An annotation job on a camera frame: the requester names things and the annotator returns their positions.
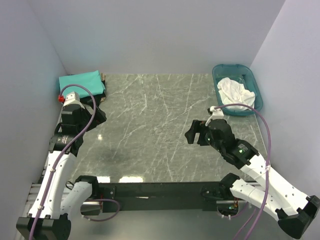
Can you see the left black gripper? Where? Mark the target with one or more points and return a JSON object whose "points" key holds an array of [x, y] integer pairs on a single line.
{"points": [[94, 114]]}

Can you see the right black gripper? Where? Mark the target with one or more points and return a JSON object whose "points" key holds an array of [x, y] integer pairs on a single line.
{"points": [[200, 132]]}

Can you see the white printed t shirt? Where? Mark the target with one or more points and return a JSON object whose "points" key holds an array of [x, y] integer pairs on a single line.
{"points": [[232, 92]]}

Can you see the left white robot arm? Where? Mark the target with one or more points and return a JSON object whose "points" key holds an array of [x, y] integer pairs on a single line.
{"points": [[50, 217]]}

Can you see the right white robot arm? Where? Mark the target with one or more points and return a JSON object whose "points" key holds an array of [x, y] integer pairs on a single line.
{"points": [[293, 210]]}

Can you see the black folded t shirt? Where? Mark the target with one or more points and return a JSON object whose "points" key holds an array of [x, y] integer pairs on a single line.
{"points": [[96, 90]]}

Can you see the teal folded t shirt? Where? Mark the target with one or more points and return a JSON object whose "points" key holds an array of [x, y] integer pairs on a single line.
{"points": [[81, 79]]}

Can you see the teal plastic bin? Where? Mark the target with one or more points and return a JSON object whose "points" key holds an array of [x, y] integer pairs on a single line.
{"points": [[241, 74]]}

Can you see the black base beam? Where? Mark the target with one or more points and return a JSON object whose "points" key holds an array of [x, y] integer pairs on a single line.
{"points": [[156, 196]]}

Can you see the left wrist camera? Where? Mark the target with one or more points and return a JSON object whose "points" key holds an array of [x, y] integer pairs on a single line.
{"points": [[72, 98]]}

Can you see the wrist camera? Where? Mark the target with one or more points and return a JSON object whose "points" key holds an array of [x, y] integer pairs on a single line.
{"points": [[214, 114], [72, 98]]}

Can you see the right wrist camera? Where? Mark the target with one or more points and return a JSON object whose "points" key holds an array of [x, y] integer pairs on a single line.
{"points": [[214, 114]]}

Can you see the aluminium frame rail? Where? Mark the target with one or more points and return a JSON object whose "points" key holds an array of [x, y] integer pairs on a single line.
{"points": [[31, 198]]}

